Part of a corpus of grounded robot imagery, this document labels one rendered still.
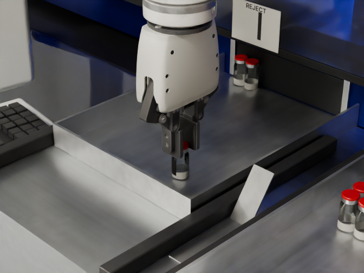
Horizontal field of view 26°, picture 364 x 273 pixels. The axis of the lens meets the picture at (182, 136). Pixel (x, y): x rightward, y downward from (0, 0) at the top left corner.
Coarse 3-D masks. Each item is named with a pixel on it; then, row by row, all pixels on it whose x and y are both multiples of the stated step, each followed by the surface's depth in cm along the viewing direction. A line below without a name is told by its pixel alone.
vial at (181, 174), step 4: (184, 152) 98; (184, 156) 98; (188, 156) 99; (176, 160) 98; (180, 160) 98; (184, 160) 98; (188, 160) 99; (176, 164) 99; (180, 164) 98; (184, 164) 99; (188, 164) 99; (176, 168) 99; (180, 168) 99; (184, 168) 99; (188, 168) 100; (176, 172) 99; (180, 172) 99; (184, 172) 99; (188, 172) 100; (172, 176) 100; (176, 176) 99; (180, 176) 99; (184, 176) 99
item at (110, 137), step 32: (224, 64) 128; (128, 96) 114; (224, 96) 120; (256, 96) 120; (64, 128) 105; (96, 128) 111; (128, 128) 111; (160, 128) 111; (224, 128) 111; (256, 128) 111; (288, 128) 111; (320, 128) 105; (352, 128) 112; (96, 160) 101; (128, 160) 104; (160, 160) 104; (192, 160) 104; (224, 160) 104; (256, 160) 97; (160, 192) 94; (192, 192) 97; (224, 192) 94
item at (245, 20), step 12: (240, 0) 109; (240, 12) 110; (252, 12) 108; (264, 12) 107; (276, 12) 105; (240, 24) 111; (252, 24) 109; (264, 24) 107; (276, 24) 106; (240, 36) 111; (252, 36) 110; (264, 36) 108; (276, 36) 107; (264, 48) 109; (276, 48) 107
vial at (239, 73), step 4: (236, 56) 122; (240, 56) 122; (244, 56) 122; (236, 60) 122; (240, 60) 121; (244, 60) 121; (236, 64) 122; (240, 64) 122; (244, 64) 122; (236, 68) 122; (240, 68) 122; (244, 68) 122; (236, 72) 123; (240, 72) 122; (244, 72) 122; (236, 76) 123; (240, 76) 123; (236, 80) 123; (240, 80) 123; (236, 84) 124; (240, 84) 123
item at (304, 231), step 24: (360, 168) 99; (312, 192) 92; (336, 192) 96; (288, 216) 90; (312, 216) 93; (336, 216) 93; (240, 240) 84; (264, 240) 88; (288, 240) 89; (312, 240) 89; (336, 240) 89; (360, 240) 89; (192, 264) 80; (216, 264) 83; (240, 264) 85; (264, 264) 85; (288, 264) 85; (312, 264) 85; (336, 264) 85; (360, 264) 85
